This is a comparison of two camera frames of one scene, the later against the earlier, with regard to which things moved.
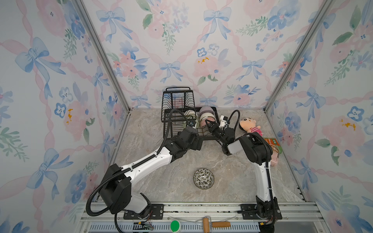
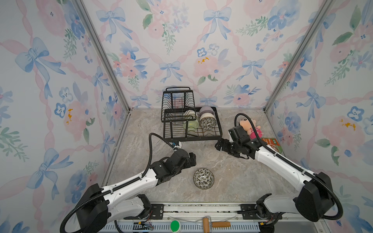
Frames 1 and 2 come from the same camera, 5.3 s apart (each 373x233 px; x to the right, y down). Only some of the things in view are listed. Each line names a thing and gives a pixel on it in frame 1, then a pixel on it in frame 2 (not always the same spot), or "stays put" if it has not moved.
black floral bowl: x=203 y=123 stays put
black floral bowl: x=203 y=178 stays put
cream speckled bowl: x=190 y=114 stays put
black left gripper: x=196 y=141 → x=193 y=159
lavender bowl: x=206 y=109 stays put
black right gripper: x=215 y=127 → x=224 y=147
